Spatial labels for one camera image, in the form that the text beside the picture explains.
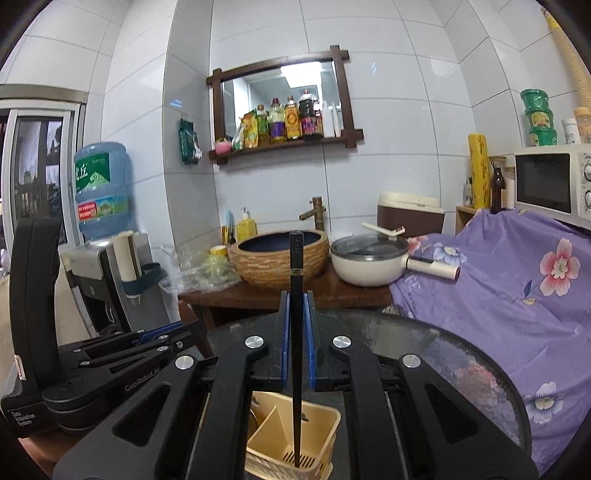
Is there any grey water dispenser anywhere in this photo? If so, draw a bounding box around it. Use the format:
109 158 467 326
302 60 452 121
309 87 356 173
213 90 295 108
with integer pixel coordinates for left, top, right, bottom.
60 233 174 344

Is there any dark teal roll holder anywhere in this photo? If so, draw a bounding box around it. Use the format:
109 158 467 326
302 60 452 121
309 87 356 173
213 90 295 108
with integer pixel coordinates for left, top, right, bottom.
122 263 169 296

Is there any yellow oil bottle purple label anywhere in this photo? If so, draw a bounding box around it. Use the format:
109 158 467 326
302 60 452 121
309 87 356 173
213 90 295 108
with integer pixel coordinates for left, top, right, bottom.
269 97 287 145

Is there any dark soy sauce bottle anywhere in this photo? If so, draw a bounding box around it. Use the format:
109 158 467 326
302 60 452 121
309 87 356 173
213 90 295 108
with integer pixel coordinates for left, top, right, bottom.
298 88 324 139

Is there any metal framed glass door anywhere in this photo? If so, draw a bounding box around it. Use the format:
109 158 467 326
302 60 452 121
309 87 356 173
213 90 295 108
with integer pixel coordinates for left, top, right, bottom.
0 84 89 259

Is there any blue water jug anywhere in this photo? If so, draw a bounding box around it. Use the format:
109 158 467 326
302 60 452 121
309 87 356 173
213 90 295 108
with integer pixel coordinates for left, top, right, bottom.
74 141 131 241

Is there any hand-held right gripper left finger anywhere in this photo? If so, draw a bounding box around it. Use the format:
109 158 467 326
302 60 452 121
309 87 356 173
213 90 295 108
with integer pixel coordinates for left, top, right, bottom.
52 291 293 480

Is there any clear plastic bag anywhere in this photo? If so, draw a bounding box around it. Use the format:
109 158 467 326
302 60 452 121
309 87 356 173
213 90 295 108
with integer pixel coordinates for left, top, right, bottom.
175 247 243 292

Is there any white pan with glass lid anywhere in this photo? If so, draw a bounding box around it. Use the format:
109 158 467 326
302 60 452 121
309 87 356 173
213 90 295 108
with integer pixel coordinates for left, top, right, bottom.
330 233 461 288

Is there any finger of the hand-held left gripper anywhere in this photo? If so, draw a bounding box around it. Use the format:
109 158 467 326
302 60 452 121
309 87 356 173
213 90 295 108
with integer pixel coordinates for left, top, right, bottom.
74 339 206 384
60 320 206 358

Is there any beige jar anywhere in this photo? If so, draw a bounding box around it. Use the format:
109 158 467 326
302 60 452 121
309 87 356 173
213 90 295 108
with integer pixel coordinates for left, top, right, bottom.
574 107 591 144

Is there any purple floral cloth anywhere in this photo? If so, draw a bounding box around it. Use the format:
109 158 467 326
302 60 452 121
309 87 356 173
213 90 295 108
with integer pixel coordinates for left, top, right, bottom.
388 208 591 467

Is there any dark wooden counter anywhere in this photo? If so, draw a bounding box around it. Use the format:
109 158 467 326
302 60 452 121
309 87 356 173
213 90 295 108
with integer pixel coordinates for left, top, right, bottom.
178 265 393 329

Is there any white paper roll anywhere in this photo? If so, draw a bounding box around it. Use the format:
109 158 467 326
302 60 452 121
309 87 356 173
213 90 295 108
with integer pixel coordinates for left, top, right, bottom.
113 231 142 282

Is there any white microwave oven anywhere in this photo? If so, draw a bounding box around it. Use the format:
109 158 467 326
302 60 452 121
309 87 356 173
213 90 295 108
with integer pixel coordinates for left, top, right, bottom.
514 143 591 229

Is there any light wooden rack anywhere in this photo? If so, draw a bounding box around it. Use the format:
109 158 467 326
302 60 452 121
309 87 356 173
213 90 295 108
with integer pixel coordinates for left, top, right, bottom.
455 154 518 236

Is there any cream corrugated hose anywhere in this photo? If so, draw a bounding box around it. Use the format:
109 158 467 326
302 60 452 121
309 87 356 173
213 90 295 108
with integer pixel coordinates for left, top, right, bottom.
541 7 591 112

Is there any woven pattern wash basin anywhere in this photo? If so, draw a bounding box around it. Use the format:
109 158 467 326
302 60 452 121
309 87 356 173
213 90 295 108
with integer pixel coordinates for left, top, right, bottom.
228 229 331 289

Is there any green oil bottle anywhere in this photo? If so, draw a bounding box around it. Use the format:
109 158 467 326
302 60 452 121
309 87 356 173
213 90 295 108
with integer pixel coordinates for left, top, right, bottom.
255 104 270 147

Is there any white rice paddle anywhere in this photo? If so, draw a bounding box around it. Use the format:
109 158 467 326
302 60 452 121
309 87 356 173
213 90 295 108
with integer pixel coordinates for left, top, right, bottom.
361 222 406 241

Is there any brass bamboo-shaped faucet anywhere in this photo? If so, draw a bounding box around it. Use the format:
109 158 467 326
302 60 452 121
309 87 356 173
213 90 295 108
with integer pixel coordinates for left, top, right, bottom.
299 196 329 230

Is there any brown and white rice cooker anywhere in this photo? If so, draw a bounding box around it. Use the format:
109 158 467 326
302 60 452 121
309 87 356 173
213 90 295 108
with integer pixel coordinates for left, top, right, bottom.
377 191 445 241

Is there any green hanging packet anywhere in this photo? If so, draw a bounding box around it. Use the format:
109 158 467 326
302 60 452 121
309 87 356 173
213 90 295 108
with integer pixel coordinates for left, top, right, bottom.
178 117 203 165

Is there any yellow wrapped roll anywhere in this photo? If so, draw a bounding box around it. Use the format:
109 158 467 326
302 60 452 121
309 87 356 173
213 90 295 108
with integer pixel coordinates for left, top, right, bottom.
468 134 491 208

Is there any yellow soap pump bottle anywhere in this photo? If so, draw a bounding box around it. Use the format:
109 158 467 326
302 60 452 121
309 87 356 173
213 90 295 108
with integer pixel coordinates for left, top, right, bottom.
236 208 258 243

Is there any black chopstick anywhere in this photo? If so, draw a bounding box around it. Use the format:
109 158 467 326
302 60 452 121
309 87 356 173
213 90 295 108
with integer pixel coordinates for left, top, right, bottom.
289 232 304 464

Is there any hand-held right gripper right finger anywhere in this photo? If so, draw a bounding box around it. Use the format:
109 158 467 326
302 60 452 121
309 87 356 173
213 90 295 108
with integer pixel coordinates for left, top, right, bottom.
302 291 540 480

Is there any brown glass bottle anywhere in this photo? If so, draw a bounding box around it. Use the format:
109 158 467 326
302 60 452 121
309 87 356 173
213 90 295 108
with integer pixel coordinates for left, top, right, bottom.
489 161 507 214

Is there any golden label oil bottle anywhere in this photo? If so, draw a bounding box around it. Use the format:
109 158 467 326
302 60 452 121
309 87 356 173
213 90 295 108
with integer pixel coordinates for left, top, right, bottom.
284 95 302 140

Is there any yellow green seasoning packet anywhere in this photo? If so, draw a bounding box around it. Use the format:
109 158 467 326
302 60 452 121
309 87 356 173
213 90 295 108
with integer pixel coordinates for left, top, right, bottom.
232 112 259 151

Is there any beige plastic utensil holder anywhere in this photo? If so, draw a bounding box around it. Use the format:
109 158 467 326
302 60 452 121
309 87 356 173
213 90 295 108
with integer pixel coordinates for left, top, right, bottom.
245 390 342 479

